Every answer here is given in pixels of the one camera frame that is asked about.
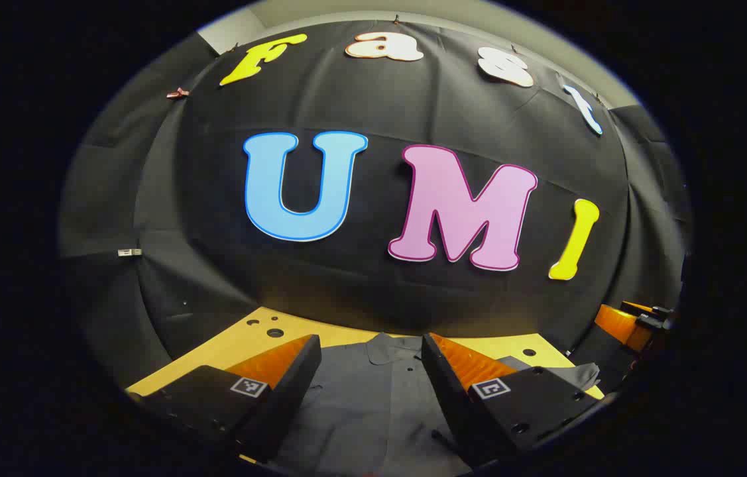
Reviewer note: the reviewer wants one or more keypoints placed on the black backdrop cloth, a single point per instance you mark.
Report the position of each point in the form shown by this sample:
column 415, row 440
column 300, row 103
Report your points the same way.
column 346, row 285

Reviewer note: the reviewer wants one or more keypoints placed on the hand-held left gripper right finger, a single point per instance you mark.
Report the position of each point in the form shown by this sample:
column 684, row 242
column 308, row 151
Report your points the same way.
column 446, row 397

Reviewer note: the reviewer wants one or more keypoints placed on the red cloth clip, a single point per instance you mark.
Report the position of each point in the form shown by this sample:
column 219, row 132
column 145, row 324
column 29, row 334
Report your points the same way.
column 177, row 93

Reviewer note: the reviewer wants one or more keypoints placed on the grey button shirt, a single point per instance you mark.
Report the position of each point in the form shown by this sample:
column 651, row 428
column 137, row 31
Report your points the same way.
column 360, row 411

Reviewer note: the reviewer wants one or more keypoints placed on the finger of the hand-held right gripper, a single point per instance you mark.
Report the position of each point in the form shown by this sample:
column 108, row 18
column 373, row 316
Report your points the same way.
column 615, row 323

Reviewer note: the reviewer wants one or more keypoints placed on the white cloth clip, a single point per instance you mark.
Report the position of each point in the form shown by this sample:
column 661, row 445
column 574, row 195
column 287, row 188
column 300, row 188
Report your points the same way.
column 129, row 252

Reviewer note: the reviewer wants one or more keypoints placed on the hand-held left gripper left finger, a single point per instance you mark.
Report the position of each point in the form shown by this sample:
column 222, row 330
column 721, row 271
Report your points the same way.
column 293, row 391

